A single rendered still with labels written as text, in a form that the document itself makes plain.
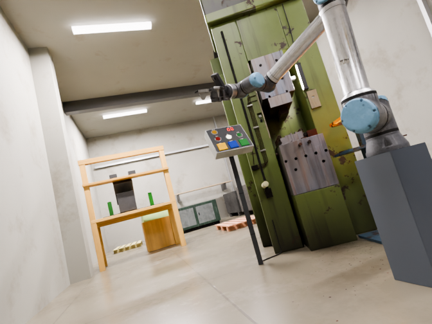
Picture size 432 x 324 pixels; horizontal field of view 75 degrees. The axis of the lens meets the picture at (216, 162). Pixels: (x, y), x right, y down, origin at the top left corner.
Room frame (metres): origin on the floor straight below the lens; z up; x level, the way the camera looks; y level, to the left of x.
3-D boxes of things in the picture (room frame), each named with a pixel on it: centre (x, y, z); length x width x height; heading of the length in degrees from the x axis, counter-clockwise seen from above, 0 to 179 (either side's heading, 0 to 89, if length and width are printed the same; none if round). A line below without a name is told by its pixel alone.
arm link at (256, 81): (1.63, -0.34, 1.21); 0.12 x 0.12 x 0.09; 46
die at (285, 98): (2.65, -0.72, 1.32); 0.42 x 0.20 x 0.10; 174
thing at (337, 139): (2.76, -1.12, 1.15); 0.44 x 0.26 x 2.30; 174
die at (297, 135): (2.65, -0.72, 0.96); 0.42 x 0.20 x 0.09; 174
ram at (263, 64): (2.65, -0.77, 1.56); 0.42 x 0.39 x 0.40; 174
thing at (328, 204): (2.66, -0.78, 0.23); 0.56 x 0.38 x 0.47; 174
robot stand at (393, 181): (1.38, -0.82, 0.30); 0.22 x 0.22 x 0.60; 17
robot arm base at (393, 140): (1.38, -0.82, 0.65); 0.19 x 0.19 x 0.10
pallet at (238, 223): (6.02, -0.14, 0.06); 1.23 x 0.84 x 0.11; 17
